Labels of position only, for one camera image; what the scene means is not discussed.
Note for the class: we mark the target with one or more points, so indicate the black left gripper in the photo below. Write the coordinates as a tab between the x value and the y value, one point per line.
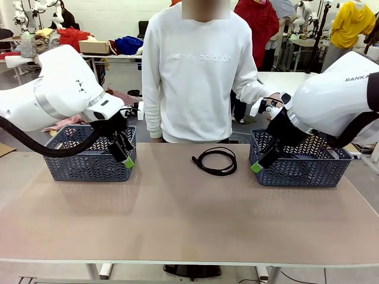
115	127

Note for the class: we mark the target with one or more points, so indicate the person in red jacket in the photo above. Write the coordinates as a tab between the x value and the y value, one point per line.
257	23

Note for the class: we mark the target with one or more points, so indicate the person's right forearm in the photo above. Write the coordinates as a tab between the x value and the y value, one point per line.
151	115

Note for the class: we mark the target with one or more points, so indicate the person in yellow hoodie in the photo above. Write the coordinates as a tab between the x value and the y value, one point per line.
352	26

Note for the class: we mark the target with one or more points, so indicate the red cloth pile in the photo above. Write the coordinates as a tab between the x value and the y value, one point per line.
71	37

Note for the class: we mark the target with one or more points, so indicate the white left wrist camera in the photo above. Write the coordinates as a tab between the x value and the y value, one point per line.
140	111

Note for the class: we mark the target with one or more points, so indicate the person in white sweater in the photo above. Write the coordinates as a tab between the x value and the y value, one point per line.
195	74

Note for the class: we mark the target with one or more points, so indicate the white background table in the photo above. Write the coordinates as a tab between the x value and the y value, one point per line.
118	56

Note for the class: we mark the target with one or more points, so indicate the white table leg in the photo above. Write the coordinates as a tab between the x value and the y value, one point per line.
263	271
105	270

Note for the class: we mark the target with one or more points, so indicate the black office chair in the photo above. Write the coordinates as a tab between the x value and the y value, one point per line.
143	29

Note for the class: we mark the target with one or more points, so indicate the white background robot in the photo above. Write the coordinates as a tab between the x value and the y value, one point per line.
305	14
20	12

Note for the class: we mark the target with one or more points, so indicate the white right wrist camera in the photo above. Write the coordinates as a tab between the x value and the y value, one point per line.
256	108

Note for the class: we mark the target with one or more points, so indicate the grey-blue plastic mesh basket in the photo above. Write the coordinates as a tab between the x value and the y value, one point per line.
296	174
89	171

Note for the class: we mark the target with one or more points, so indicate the person's left forearm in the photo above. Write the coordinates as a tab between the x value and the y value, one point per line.
251	88

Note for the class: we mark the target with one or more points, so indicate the cardboard box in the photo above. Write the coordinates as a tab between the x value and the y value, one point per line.
94	47

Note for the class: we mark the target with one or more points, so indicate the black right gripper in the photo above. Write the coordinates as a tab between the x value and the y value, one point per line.
284	133

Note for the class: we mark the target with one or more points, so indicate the person's left hand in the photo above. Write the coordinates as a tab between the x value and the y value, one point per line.
274	96

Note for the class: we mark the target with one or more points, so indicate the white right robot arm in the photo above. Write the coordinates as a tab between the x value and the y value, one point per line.
331	100

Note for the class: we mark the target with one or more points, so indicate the flat cardboard piece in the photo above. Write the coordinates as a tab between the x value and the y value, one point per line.
6	150

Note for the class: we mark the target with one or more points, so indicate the white table behind person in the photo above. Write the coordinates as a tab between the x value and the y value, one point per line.
296	80

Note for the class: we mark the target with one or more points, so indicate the black round floor base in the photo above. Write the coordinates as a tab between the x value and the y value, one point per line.
192	269

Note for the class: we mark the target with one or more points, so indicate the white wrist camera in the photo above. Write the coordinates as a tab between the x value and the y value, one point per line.
256	108
140	111

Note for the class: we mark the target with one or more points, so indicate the pink checked cloth pile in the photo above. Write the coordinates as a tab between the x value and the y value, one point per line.
118	93

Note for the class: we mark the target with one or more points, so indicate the blue cloth pile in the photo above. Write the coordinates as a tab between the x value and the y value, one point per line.
130	43

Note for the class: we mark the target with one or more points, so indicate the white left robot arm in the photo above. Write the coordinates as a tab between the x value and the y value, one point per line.
59	88

